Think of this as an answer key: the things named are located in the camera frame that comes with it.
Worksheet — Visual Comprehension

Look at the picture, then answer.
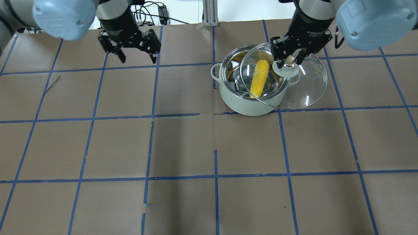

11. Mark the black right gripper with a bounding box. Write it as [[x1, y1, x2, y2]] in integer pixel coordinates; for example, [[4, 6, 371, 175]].
[[270, 31, 333, 69]]

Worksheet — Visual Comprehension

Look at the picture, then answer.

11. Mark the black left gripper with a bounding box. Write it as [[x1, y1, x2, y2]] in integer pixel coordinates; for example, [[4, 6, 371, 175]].
[[98, 29, 161, 64]]

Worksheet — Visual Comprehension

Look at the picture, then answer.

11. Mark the yellow corn cob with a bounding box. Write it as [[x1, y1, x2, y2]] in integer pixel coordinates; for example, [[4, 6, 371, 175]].
[[250, 60, 270, 99]]

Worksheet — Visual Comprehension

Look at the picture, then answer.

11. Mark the glass pot lid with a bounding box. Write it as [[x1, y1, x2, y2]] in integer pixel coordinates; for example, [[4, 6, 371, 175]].
[[239, 43, 328, 110]]

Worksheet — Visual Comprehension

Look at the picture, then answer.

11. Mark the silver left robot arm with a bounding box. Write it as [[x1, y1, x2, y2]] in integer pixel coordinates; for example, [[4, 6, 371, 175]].
[[0, 0, 161, 64]]

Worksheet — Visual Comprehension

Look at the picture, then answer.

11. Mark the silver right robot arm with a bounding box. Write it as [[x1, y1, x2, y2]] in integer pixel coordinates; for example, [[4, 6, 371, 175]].
[[270, 0, 417, 69]]

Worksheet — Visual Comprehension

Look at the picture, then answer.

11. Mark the pale green cooking pot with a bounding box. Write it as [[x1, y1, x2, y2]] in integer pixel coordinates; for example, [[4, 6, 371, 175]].
[[210, 43, 300, 116]]

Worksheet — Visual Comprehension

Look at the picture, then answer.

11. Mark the black power adapter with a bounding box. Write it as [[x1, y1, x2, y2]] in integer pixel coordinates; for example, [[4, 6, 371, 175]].
[[158, 5, 169, 25]]

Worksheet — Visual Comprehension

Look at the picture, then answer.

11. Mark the aluminium frame post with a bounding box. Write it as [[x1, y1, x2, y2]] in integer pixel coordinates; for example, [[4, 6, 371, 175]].
[[202, 0, 219, 27]]

